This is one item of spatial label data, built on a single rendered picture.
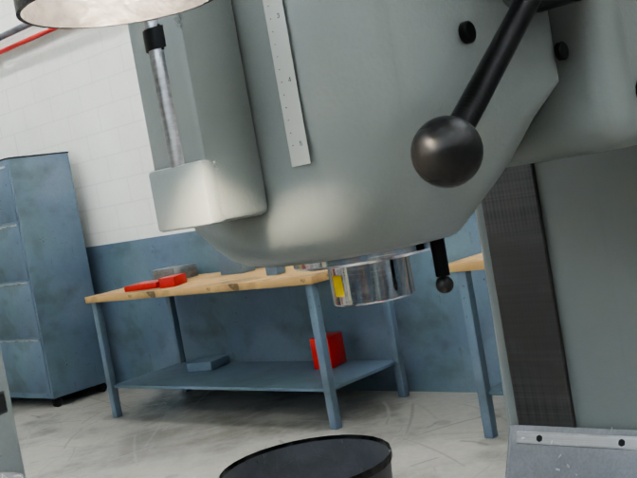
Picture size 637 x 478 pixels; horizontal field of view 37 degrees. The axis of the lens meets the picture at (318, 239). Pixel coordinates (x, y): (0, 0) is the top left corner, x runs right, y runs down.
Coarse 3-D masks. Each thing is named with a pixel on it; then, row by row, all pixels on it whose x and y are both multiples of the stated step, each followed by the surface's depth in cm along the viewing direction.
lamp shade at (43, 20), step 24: (24, 0) 31; (48, 0) 35; (72, 0) 35; (96, 0) 36; (120, 0) 36; (144, 0) 36; (168, 0) 36; (192, 0) 35; (48, 24) 34; (72, 24) 35; (96, 24) 36; (120, 24) 36
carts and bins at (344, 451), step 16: (272, 448) 276; (288, 448) 277; (304, 448) 278; (320, 448) 278; (336, 448) 276; (352, 448) 274; (368, 448) 270; (384, 448) 261; (240, 464) 268; (256, 464) 272; (272, 464) 275; (288, 464) 277; (304, 464) 278; (320, 464) 278; (336, 464) 277; (352, 464) 274; (368, 464) 270; (384, 464) 244
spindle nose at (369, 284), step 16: (336, 272) 53; (352, 272) 52; (368, 272) 52; (384, 272) 52; (400, 272) 53; (352, 288) 52; (368, 288) 52; (384, 288) 52; (400, 288) 53; (336, 304) 54; (352, 304) 53
